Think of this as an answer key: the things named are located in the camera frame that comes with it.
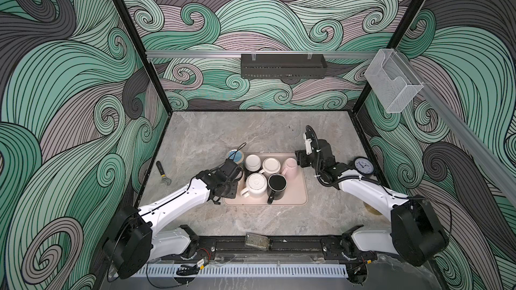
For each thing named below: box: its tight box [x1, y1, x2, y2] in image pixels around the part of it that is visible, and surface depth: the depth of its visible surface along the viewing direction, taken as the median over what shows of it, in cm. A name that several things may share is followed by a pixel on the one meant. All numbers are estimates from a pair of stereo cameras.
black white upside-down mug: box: [244, 154, 262, 173], surface depth 89 cm
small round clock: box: [353, 156, 375, 176], surface depth 95 cm
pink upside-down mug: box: [281, 157, 299, 180], surface depth 87 cm
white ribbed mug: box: [239, 172, 269, 199], surface depth 83 cm
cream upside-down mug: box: [258, 157, 281, 174], surface depth 90 cm
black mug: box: [266, 173, 288, 205], surface depth 83 cm
